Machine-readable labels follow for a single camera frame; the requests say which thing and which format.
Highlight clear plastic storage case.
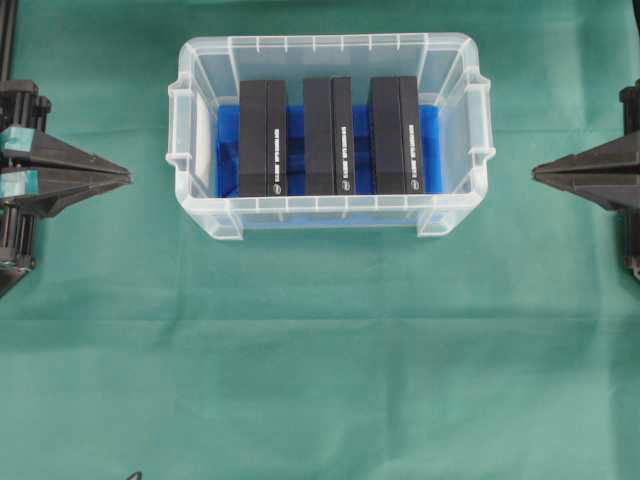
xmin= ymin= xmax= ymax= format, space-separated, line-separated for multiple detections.
xmin=166 ymin=33 xmax=495 ymax=240

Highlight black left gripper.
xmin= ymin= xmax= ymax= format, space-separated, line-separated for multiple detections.
xmin=1 ymin=80 xmax=131 ymax=273

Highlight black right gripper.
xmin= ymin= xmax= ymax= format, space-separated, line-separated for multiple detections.
xmin=532 ymin=81 xmax=639 ymax=275

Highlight green table cloth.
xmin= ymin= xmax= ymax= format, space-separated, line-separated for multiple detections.
xmin=1 ymin=1 xmax=639 ymax=479

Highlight blue foam liner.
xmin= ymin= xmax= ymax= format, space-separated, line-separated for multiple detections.
xmin=214 ymin=105 xmax=444 ymax=197

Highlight black box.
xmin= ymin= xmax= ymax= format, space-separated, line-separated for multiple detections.
xmin=238 ymin=80 xmax=288 ymax=197
xmin=369 ymin=76 xmax=425 ymax=195
xmin=303 ymin=77 xmax=356 ymax=196

